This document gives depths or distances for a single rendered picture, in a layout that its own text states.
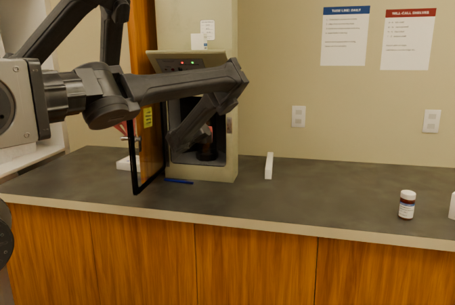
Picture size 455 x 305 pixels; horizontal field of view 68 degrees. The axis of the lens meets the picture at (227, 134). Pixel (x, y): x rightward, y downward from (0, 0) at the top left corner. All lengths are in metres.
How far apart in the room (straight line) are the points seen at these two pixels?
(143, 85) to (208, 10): 0.78
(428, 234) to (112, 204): 1.10
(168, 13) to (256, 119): 0.74
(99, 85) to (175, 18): 0.88
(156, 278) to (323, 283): 0.65
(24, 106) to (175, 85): 0.30
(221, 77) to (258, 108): 1.03
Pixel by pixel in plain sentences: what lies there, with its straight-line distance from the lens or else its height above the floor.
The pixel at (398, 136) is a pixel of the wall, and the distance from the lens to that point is 1.89.
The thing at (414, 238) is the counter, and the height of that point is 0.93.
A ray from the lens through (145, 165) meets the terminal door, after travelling 1.36.
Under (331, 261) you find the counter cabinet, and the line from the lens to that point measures 1.31.
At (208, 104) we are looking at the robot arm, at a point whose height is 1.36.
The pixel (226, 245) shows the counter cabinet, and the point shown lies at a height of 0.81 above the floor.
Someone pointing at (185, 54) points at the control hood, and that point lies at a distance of 1.33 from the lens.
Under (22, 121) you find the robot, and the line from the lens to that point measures 0.56.
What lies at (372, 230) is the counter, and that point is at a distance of 1.23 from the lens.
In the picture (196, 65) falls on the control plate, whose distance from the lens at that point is 1.36.
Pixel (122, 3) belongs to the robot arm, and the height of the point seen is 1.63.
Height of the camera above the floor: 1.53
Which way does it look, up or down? 15 degrees down
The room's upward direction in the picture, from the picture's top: 1 degrees counter-clockwise
